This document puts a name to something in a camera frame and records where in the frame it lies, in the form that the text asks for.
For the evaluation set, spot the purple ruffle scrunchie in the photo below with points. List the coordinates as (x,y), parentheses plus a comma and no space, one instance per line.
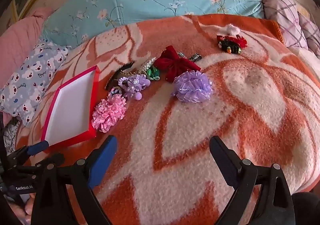
(192,86)

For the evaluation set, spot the white pink pompom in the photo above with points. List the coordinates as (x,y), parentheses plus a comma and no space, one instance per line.
(232,29)

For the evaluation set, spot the black hair comb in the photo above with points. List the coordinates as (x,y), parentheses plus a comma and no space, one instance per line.
(125,67)

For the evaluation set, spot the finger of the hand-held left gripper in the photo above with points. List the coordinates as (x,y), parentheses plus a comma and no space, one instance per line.
(37,147)
(56,158)

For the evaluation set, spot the person's left hand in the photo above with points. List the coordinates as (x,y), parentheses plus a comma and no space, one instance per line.
(23,211)

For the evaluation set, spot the pink quilt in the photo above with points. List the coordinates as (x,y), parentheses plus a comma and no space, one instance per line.
(17,42)

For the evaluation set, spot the purple plaid pillow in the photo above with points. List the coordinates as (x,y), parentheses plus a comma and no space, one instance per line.
(282,14)

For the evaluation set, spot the beige banana hair clip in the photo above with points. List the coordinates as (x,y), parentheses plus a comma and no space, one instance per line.
(112,81)

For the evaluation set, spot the pink ruffle scrunchie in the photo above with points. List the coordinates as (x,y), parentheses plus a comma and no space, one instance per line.
(107,113)

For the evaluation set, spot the red velvet bow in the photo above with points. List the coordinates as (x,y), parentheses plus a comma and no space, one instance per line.
(175,63)

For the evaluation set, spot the black plush hair clip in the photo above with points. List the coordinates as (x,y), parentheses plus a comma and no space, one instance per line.
(230,47)

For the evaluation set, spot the green small hair clip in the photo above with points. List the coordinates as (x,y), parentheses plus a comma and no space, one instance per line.
(153,72)

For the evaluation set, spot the red ribbon hair clip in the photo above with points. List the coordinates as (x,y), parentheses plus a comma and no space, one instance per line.
(240,39)

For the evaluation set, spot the orange white floral blanket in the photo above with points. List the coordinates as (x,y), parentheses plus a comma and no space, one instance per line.
(190,125)

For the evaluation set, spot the crystal butterfly hair clip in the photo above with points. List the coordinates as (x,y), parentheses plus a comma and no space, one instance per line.
(180,54)

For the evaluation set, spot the black metal hair clip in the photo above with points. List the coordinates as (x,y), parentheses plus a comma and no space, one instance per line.
(194,57)

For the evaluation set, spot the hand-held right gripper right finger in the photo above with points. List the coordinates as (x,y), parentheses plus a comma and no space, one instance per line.
(225,162)

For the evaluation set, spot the black white patterned cloth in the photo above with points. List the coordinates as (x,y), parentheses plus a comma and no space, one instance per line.
(10,135)

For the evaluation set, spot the pearl hair clip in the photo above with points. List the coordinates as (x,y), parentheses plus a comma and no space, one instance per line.
(146,64)

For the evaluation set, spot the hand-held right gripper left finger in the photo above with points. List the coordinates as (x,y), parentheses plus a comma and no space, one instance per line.
(102,162)

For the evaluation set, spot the red box with white inside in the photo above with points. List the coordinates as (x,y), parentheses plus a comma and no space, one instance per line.
(70,105)

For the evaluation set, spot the blue bear print pillow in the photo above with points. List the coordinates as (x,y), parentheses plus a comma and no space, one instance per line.
(32,74)

